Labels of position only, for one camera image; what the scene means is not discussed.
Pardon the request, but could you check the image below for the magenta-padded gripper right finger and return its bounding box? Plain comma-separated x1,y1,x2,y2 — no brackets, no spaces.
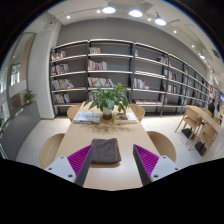
132,144,182,186

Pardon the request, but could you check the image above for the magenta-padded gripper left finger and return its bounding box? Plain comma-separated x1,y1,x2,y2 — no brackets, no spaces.
44,144,94,187

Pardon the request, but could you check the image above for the zigzag striped brown towel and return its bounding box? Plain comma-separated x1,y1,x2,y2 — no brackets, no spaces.
89,137,122,165

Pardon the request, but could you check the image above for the round-backed light wooden chair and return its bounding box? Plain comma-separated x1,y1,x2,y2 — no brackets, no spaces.
38,132,66,169
129,103,146,123
146,130,177,163
66,105,82,122

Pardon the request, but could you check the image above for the slatted wooden chair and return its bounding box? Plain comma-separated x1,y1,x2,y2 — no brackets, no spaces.
188,122,219,157
174,107,198,143

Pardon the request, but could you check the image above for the large white book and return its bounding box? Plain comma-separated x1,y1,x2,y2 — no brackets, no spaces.
72,111,102,125

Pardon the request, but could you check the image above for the yellow-edged picture book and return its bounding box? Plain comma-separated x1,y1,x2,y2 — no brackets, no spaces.
112,111,138,125

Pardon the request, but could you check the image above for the light wooden side table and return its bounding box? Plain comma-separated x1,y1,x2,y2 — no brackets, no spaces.
184,104,224,134

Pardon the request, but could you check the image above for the person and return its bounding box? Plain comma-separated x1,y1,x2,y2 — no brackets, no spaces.
208,98,218,117

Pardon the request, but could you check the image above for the small green floor plant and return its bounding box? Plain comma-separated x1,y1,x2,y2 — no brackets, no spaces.
22,89,37,106

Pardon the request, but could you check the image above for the green potted plant white pot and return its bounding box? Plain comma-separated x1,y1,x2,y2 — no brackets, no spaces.
83,83,138,120

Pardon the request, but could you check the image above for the grey bookshelf unit with books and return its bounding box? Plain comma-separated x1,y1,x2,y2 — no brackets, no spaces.
49,38,214,118

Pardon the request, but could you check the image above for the group of ceiling lights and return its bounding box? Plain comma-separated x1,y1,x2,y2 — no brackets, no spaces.
64,3,209,61

